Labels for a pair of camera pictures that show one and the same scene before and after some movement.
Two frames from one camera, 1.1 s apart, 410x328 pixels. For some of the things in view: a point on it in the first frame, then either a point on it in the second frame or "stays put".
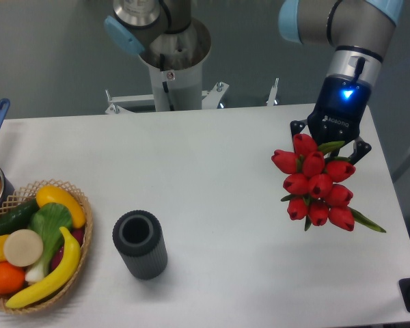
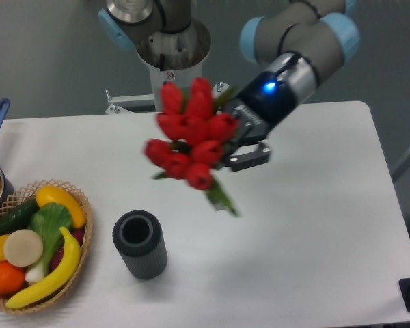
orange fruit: x=4 y=279 stays put
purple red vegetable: x=78 y=234 stays put
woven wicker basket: x=25 y=195 stays put
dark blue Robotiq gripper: x=339 y=104 -> x=257 y=107
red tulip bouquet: x=310 y=190 -> x=197 y=134
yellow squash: x=50 y=194 stays put
